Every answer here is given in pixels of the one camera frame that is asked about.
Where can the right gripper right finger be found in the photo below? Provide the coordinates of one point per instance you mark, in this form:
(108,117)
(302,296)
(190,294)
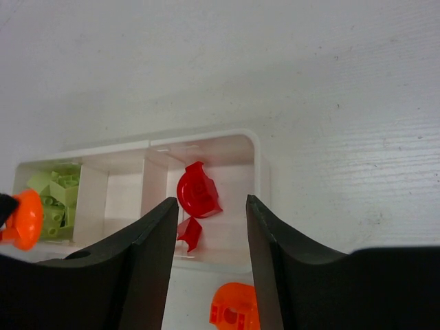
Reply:
(303,284)

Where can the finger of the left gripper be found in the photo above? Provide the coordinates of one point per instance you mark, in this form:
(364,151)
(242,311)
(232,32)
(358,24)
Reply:
(8,205)

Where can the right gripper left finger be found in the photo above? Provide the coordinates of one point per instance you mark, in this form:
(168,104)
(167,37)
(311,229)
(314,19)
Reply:
(120,282)

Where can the orange round lego piece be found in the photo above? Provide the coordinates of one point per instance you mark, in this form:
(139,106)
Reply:
(23,228)

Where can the small red lego brick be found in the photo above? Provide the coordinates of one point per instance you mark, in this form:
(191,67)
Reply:
(189,231)

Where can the red curved lego piece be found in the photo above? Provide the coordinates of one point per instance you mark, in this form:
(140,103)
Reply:
(197,193)

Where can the white divided sorting tray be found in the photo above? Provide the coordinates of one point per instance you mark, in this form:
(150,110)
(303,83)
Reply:
(120,183)

